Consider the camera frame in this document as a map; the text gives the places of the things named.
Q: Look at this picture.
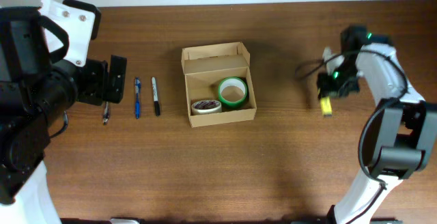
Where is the yellow highlighter marker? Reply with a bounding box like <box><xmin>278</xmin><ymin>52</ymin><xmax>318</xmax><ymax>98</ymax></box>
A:
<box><xmin>320</xmin><ymin>97</ymin><xmax>333</xmax><ymax>117</ymax></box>

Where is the black silver pen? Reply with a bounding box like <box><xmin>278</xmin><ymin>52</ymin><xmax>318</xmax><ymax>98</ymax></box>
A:
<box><xmin>102</xmin><ymin>102</ymin><xmax>110</xmax><ymax>126</ymax></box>

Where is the blue pen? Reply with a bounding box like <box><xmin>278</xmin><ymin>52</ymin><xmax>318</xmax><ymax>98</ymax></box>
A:
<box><xmin>135</xmin><ymin>77</ymin><xmax>141</xmax><ymax>119</ymax></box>

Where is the black sharpie marker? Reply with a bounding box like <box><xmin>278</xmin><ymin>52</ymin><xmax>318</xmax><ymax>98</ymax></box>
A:
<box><xmin>151</xmin><ymin>76</ymin><xmax>160</xmax><ymax>117</ymax></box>

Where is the white masking tape roll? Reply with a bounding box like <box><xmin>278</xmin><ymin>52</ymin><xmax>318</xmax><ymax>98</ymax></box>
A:
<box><xmin>191</xmin><ymin>100</ymin><xmax>222</xmax><ymax>115</ymax></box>

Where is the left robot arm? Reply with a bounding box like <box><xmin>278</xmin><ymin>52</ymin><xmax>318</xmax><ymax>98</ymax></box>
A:
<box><xmin>1</xmin><ymin>7</ymin><xmax>127</xmax><ymax>223</ymax></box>

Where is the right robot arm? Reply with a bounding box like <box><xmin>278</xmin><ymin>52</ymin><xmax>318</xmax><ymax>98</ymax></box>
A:
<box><xmin>317</xmin><ymin>25</ymin><xmax>436</xmax><ymax>223</ymax></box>

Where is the green tape roll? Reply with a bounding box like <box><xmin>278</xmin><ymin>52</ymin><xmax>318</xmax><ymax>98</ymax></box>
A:
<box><xmin>218</xmin><ymin>77</ymin><xmax>249</xmax><ymax>109</ymax></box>

